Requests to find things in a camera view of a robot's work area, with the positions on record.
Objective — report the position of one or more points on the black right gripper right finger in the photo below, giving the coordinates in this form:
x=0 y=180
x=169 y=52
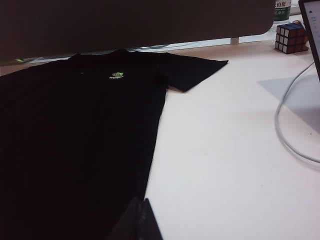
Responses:
x=148 y=222

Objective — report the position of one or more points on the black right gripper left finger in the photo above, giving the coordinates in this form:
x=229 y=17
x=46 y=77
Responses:
x=128 y=222

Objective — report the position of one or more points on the black polo T-shirt green logo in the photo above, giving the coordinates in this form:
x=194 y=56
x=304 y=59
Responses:
x=75 y=137

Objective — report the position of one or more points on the grey monitor stand base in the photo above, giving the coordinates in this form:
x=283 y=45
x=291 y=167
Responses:
x=300 y=100

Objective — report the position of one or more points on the green flat item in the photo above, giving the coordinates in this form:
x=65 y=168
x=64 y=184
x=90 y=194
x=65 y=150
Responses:
x=19 y=60

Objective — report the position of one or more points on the beige desk divider panel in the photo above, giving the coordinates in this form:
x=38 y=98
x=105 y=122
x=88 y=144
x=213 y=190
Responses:
x=125 y=20

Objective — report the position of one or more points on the Rubik's cube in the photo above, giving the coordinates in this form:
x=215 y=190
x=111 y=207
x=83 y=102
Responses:
x=291 y=37

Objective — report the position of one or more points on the plastic bottle green label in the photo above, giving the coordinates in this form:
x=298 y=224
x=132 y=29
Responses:
x=282 y=10

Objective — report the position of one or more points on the white divider bracket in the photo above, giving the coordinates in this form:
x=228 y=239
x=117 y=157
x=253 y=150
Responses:
x=234 y=40

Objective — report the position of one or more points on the monitor with black frame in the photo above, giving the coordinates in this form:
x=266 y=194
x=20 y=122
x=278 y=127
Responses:
x=312 y=37

